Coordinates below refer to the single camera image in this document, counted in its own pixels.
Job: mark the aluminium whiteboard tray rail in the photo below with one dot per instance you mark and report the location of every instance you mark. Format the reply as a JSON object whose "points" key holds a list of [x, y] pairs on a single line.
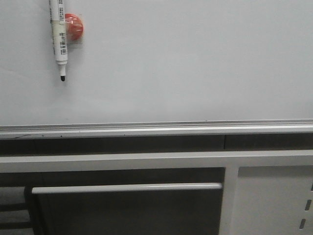
{"points": [[181, 128]]}

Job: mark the white whiteboard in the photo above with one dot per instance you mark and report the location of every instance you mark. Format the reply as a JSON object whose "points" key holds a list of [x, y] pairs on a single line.
{"points": [[159, 61]]}

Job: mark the white desk frame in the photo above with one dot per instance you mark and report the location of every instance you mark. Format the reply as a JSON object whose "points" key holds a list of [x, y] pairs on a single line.
{"points": [[264, 192]]}

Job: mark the white whiteboard marker pen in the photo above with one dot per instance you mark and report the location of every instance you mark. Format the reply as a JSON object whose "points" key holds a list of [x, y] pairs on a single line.
{"points": [[59, 35]]}

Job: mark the red round magnet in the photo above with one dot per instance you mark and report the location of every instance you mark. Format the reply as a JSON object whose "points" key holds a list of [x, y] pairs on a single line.
{"points": [[74, 28]]}

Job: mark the grey chair backrest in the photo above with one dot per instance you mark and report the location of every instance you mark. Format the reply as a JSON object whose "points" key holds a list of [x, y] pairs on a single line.
{"points": [[137, 209]]}

